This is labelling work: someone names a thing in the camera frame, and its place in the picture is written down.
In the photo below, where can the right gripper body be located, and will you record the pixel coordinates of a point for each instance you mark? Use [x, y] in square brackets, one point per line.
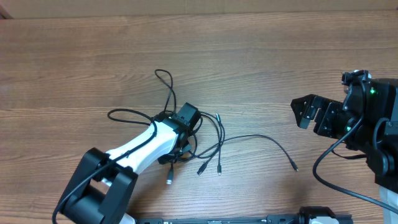
[332, 123]

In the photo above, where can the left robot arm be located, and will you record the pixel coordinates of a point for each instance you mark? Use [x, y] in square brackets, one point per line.
[102, 184]

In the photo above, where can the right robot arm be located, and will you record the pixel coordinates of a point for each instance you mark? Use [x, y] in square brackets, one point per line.
[365, 121]

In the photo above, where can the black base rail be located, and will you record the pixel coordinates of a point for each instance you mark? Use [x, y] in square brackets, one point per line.
[305, 215]

